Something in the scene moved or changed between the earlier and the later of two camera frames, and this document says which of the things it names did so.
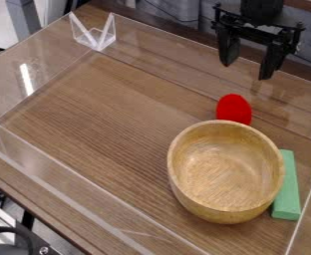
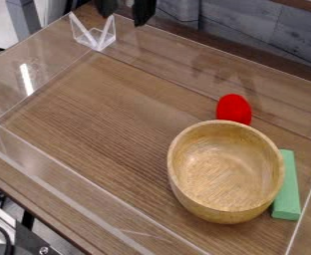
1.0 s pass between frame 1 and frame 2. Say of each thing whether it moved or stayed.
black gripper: moved
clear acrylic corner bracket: stayed
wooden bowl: stayed
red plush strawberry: stayed
